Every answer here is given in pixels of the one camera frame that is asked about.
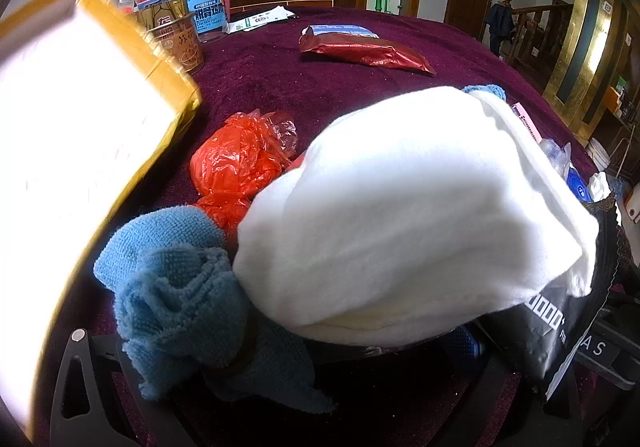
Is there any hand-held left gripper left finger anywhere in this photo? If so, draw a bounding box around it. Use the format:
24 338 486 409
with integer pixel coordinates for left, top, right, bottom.
50 328 196 447

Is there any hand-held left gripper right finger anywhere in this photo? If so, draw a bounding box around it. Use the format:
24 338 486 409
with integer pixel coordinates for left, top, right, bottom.
440 327 586 447

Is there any black printed packet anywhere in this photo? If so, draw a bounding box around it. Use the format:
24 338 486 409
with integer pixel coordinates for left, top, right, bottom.
482 200 626 403

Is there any blue microfibre cloth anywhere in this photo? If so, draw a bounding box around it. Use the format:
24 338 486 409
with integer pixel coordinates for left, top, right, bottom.
94 206 336 415

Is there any white towel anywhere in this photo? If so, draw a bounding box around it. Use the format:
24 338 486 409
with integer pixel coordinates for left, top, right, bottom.
232 86 599 345

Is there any yellow cardboard box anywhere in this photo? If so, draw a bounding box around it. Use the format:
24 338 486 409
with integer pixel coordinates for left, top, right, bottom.
0 0 203 438

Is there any orange plastic bag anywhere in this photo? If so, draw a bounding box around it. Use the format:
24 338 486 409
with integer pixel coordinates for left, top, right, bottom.
189 110 300 240

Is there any clear blue plastic packaging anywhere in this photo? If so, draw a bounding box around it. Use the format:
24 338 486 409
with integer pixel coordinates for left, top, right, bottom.
539 138 594 204

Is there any white bucket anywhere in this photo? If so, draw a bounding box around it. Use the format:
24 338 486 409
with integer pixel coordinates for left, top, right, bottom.
586 137 614 176

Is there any pink packet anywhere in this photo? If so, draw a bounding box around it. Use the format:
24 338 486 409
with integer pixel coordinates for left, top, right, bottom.
507 102 542 144

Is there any orange box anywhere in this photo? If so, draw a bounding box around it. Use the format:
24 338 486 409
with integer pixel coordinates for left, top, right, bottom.
602 87 624 114

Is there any small blue cloth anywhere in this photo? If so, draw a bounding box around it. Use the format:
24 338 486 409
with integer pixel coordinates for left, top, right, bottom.
461 84 507 101

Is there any red foil packet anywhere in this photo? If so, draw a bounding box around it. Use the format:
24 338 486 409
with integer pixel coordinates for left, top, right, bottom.
299 27 437 76

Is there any dark hanging jacket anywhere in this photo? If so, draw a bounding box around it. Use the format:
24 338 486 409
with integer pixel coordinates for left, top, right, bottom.
483 2 516 56

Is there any gold tin can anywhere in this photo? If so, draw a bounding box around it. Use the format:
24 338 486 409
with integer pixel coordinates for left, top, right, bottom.
137 0 206 75

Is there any wooden stair railing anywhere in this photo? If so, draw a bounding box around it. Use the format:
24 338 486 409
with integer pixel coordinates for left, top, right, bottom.
500 0 575 60

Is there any blue white packet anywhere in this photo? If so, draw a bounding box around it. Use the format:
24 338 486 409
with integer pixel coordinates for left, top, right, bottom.
306 24 379 43

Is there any blue label clear jar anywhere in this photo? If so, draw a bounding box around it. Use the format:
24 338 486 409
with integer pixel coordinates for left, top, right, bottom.
179 0 231 45

